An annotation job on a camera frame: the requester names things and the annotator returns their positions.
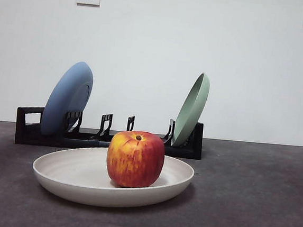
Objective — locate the red yellow apple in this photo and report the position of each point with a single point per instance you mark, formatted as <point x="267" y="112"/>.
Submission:
<point x="134" y="162"/>

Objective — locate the cream yellow plate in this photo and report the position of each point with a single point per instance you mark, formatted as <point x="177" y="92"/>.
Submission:
<point x="69" y="170"/>

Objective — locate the pale green plate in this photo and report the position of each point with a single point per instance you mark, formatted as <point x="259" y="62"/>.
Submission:
<point x="191" y="109"/>

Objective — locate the blue plate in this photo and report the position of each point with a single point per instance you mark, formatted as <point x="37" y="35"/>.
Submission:
<point x="62" y="97"/>

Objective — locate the black plate rack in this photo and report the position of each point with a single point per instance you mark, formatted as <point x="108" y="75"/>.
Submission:
<point x="58" y="141"/>

